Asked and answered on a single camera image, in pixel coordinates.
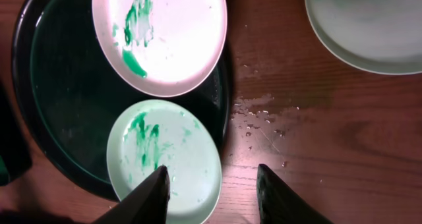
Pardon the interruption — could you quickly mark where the round black tray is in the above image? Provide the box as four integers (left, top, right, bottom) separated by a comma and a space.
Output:
11, 0, 231, 202

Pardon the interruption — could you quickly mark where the white plate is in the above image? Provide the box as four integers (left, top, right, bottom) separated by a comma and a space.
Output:
92, 0, 227, 98

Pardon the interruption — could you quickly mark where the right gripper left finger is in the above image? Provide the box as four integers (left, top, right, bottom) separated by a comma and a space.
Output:
94, 165, 170, 224

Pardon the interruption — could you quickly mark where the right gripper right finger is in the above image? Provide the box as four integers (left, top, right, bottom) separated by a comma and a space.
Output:
256, 164, 332, 224

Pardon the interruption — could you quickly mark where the mint green plate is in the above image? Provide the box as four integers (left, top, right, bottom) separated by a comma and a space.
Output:
106, 99, 222, 223
305, 0, 421, 75

